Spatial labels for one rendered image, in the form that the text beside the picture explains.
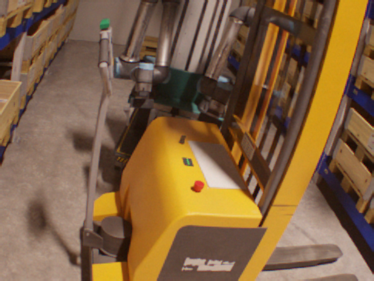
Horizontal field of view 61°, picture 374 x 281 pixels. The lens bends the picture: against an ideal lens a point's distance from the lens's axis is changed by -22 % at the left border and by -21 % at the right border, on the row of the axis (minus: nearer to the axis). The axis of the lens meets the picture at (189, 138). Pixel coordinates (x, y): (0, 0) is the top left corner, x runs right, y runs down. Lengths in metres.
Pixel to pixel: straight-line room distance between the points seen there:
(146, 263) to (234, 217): 0.40
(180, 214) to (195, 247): 0.18
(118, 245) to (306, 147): 1.02
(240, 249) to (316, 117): 0.61
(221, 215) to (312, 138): 0.44
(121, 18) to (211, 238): 5.93
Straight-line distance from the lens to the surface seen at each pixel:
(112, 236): 1.85
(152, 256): 1.50
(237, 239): 1.52
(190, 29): 2.76
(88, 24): 7.10
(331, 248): 2.99
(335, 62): 1.36
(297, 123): 1.37
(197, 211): 1.39
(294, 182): 1.50
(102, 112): 1.55
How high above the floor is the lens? 1.68
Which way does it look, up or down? 25 degrees down
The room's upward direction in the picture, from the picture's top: 16 degrees clockwise
